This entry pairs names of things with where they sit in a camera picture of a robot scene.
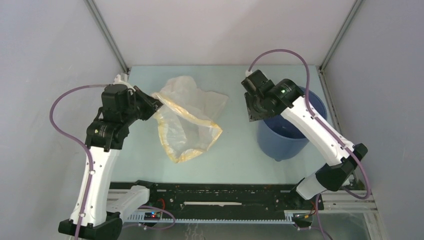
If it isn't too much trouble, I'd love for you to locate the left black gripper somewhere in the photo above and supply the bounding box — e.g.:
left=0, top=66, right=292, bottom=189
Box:
left=122, top=85, right=164, bottom=125

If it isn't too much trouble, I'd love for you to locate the translucent white yellow trash bag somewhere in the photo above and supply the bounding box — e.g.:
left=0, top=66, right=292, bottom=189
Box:
left=152, top=75, right=229, bottom=163

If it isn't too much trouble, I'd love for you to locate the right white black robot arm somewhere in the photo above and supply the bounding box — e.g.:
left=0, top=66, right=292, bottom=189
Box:
left=241, top=70, right=368, bottom=209

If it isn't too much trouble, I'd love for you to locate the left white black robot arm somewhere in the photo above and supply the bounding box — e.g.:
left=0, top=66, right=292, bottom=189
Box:
left=58, top=83, right=163, bottom=240

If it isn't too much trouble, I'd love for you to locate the blue plastic trash bin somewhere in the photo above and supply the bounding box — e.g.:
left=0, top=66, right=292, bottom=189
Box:
left=257, top=86, right=328, bottom=162

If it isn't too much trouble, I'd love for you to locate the right aluminium corner profile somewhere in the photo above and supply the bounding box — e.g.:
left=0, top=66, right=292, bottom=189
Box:
left=319, top=0, right=366, bottom=72

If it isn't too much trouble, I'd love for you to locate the aluminium corner profile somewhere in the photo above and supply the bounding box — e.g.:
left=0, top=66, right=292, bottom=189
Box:
left=84, top=0, right=130, bottom=74
left=319, top=0, right=366, bottom=72

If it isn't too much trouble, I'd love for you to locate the left aluminium corner profile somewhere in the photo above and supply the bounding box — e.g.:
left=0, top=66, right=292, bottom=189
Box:
left=84, top=0, right=130, bottom=74

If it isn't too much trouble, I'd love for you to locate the left circuit board with leds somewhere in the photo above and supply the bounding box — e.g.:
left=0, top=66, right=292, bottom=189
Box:
left=143, top=211, right=162, bottom=221

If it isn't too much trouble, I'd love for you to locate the right circuit board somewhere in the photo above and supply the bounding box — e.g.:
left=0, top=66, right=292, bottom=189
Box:
left=292, top=213, right=314, bottom=222

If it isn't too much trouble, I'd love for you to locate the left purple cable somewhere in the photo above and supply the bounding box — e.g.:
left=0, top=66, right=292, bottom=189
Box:
left=49, top=84, right=110, bottom=240

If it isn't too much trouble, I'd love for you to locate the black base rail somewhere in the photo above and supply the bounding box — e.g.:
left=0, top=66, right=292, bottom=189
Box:
left=109, top=180, right=324, bottom=224

